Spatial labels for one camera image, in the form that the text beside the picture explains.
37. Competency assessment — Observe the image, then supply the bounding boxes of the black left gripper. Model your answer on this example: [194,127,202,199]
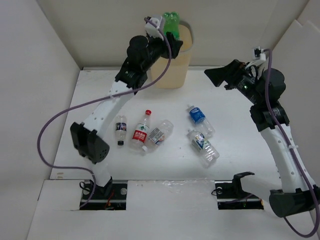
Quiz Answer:
[141,31,181,72]

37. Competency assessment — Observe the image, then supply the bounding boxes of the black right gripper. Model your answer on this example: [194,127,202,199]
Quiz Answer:
[204,59,264,105]

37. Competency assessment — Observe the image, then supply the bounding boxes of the green plastic bottle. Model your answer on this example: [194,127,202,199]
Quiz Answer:
[162,11,180,40]

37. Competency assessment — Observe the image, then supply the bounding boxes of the blue label water bottle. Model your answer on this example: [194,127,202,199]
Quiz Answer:
[187,104,216,139]

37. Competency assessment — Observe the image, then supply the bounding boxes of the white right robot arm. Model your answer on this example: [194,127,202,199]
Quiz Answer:
[204,59,320,218]

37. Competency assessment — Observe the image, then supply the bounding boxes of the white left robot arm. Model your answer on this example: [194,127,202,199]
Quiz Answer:
[70,32,183,165]

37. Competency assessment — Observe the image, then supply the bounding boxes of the beige plastic waste bin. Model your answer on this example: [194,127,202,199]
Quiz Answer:
[155,20,194,89]

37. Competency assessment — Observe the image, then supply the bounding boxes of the clear bottle blue green label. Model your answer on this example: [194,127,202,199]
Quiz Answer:
[187,129,220,169]

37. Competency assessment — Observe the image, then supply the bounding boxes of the clear bottle silver label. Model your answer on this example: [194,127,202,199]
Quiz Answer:
[142,119,174,153]

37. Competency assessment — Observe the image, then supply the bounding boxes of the small black cap cola bottle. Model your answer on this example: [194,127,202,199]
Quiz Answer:
[115,115,127,147]

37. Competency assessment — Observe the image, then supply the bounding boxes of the red label water bottle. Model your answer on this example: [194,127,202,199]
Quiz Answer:
[129,109,152,151]

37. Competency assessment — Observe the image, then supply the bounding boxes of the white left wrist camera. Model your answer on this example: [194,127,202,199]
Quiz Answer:
[144,15,165,40]

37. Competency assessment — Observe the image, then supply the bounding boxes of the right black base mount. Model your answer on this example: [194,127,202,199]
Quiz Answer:
[211,171,264,210]

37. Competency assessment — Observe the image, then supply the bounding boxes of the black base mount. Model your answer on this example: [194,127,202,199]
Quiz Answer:
[211,171,264,210]
[79,178,128,211]

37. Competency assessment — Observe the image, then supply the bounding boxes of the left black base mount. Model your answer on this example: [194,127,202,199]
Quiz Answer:
[79,178,128,211]

